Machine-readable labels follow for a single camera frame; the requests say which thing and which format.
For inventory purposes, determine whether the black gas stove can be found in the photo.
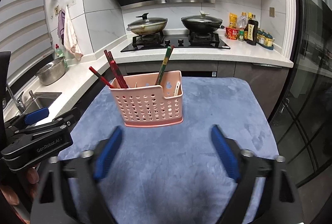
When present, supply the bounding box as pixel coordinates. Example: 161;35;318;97
121;31;230;52

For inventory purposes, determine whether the green dish soap bottle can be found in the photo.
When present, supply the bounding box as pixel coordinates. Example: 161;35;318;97
55;44;67;68

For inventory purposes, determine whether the chrome sink faucet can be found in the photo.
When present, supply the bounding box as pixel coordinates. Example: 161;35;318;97
6;83;26;114

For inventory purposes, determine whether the purple hanging cloth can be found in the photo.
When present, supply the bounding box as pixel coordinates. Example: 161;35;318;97
57;9;65;44

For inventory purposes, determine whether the blue-grey table cloth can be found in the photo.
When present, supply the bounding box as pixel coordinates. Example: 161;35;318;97
57;76;280;224

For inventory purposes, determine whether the yellow seasoning packet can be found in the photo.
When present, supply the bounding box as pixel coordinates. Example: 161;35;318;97
228;13;237;28

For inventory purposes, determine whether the small green bottle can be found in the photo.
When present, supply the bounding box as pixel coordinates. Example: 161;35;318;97
238;29;244;42

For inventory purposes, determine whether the dark red chopstick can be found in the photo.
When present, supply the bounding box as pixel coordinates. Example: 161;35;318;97
104;50;128;88
108;51;128;88

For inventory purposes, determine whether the red seasoning container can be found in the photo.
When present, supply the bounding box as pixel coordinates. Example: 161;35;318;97
225;27;239;40

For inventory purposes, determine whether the green chopstick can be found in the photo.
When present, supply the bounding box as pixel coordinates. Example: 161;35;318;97
155;45;173;86
157;44;175;85

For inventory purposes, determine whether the steel mixing bowl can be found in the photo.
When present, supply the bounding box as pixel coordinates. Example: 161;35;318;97
35;56;66;86

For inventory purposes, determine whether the steel kitchen sink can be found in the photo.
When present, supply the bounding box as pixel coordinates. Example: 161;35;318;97
24;92;61;114

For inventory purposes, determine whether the clear plastic bottle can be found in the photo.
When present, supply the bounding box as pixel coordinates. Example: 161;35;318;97
237;12;248;30

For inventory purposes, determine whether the wok with glass lid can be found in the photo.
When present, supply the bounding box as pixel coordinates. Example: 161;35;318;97
127;13;168;36

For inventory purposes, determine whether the bright red chopstick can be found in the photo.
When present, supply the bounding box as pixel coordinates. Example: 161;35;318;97
89;66;114;88
110;60;124;88

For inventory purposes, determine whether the spice jar rack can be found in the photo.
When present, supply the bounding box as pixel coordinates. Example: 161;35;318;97
257;29;274;50

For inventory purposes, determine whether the pink perforated utensil basket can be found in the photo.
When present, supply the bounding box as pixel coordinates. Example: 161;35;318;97
110;70;183;127

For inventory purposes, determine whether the white kitchen countertop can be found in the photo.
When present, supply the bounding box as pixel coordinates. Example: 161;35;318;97
21;31;293;116

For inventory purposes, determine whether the dark soy sauce bottle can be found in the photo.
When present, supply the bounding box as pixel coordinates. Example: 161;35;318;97
247;14;259;46

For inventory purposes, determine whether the person's hand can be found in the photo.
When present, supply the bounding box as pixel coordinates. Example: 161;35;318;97
1;162;40;223

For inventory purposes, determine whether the black wok with lid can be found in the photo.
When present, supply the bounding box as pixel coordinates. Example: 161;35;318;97
181;11;223;35

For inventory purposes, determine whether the white pink hanging towel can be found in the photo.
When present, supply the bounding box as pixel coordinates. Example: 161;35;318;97
63;6;83;61

